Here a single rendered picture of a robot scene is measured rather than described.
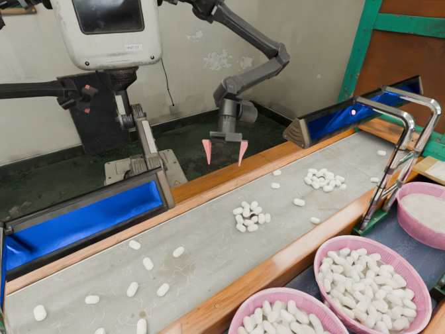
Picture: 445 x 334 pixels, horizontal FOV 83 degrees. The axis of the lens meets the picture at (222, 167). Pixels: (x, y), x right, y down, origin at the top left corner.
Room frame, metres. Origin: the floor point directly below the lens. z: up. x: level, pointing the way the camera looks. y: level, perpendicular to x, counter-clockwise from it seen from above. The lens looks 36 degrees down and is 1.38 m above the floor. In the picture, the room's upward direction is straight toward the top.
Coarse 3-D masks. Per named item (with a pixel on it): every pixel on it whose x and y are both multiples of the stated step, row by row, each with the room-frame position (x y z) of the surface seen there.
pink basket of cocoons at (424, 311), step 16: (336, 240) 0.47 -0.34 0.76; (352, 240) 0.47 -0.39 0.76; (368, 240) 0.47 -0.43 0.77; (320, 256) 0.43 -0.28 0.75; (384, 256) 0.43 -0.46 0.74; (400, 256) 0.41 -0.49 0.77; (400, 272) 0.38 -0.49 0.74; (416, 272) 0.36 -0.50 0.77; (320, 288) 0.33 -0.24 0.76; (416, 288) 0.33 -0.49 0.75; (416, 304) 0.30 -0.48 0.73; (352, 320) 0.25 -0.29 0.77; (416, 320) 0.26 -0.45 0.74
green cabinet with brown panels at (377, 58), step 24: (384, 0) 1.25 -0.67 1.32; (408, 0) 1.17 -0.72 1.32; (432, 0) 1.10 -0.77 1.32; (360, 24) 1.30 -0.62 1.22; (384, 24) 1.21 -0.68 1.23; (408, 24) 1.14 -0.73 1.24; (432, 24) 1.07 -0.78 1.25; (360, 48) 1.27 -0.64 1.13; (384, 48) 1.19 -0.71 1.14; (408, 48) 1.12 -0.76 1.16; (432, 48) 1.05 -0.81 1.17; (360, 72) 1.25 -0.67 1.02; (384, 72) 1.17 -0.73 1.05; (408, 72) 1.09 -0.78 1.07; (432, 72) 1.02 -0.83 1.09; (432, 96) 0.99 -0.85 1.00
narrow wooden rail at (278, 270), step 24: (336, 216) 0.56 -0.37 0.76; (360, 216) 0.57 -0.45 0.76; (312, 240) 0.47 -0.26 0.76; (264, 264) 0.39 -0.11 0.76; (288, 264) 0.39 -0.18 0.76; (312, 264) 0.45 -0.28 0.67; (240, 288) 0.32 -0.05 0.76; (264, 288) 0.33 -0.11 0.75; (192, 312) 0.27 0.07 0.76; (216, 312) 0.27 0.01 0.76
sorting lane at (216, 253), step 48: (336, 144) 1.05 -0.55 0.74; (384, 144) 1.05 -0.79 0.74; (240, 192) 0.71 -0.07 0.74; (288, 192) 0.71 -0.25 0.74; (336, 192) 0.71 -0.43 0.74; (144, 240) 0.49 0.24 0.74; (192, 240) 0.49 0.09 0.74; (240, 240) 0.49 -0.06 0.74; (288, 240) 0.49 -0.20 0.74; (48, 288) 0.34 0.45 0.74; (96, 288) 0.34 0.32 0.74; (144, 288) 0.34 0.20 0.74; (192, 288) 0.34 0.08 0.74
